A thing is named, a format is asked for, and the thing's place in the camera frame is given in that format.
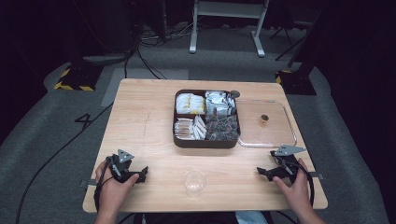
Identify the row of white sachets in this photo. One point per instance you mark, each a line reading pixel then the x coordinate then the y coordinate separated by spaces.
pixel 200 127

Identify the person's dark clothing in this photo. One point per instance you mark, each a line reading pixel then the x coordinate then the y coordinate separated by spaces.
pixel 186 218

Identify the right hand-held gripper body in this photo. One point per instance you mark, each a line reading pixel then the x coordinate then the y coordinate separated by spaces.
pixel 286 169

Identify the small round dark cap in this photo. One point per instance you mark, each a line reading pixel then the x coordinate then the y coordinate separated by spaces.
pixel 234 93

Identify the person's left hand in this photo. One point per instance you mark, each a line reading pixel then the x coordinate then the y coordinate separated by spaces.
pixel 112 193

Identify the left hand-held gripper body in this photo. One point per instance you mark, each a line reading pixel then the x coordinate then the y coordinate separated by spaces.
pixel 120 169

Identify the clear plastic cup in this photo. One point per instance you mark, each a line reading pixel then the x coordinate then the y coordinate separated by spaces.
pixel 194 183

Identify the brown compartment tray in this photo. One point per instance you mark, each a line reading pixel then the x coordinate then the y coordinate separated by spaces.
pixel 205 144

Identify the pile of dark packets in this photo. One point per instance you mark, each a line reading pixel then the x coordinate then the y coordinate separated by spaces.
pixel 222 127

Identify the person's right hand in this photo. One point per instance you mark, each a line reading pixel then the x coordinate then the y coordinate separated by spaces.
pixel 299 193

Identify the black tripod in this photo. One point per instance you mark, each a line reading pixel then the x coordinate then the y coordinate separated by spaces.
pixel 288 40

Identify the clear tray lid with knob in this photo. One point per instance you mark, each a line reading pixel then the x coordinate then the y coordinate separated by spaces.
pixel 274 133

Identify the pile of yellow white packets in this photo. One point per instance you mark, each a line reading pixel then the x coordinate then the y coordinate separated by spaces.
pixel 190 103

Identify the metal table edge clamp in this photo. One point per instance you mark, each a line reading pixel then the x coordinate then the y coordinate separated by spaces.
pixel 88 182
pixel 317 175

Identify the black yellow striped stand base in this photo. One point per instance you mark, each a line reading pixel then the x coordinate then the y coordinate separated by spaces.
pixel 79 79
pixel 297 82

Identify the pile of clear packets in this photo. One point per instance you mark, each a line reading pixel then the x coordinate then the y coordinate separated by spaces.
pixel 183 129

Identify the pile of silver packets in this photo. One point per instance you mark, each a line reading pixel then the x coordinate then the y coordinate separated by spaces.
pixel 219 102

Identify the white metal table frame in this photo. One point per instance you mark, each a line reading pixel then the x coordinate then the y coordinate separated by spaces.
pixel 229 9

